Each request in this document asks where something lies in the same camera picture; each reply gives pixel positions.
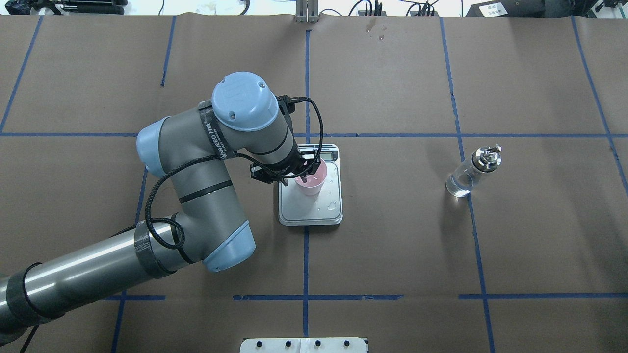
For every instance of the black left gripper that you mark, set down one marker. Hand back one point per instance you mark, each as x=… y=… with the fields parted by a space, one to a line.
x=295 y=165

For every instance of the pink plastic cup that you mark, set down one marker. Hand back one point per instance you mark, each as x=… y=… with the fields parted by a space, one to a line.
x=313 y=183

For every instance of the glass sauce bottle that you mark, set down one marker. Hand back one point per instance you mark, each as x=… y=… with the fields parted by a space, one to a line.
x=469 y=173

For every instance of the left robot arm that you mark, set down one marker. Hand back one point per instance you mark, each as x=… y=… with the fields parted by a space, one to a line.
x=191 y=214

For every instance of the digital kitchen scale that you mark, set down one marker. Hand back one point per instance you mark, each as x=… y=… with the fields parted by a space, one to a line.
x=318 y=205

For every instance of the black connector board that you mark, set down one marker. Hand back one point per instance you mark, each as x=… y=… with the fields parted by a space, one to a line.
x=421 y=8
x=372 y=8

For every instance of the black box white label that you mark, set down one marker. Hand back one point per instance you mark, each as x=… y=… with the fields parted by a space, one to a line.
x=507 y=8

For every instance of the black folded tripod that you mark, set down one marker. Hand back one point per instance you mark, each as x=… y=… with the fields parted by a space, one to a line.
x=60 y=7

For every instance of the aluminium frame post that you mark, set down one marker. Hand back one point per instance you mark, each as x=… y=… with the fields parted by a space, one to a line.
x=307 y=11

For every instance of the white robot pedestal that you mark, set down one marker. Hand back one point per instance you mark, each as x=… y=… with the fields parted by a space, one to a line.
x=305 y=345

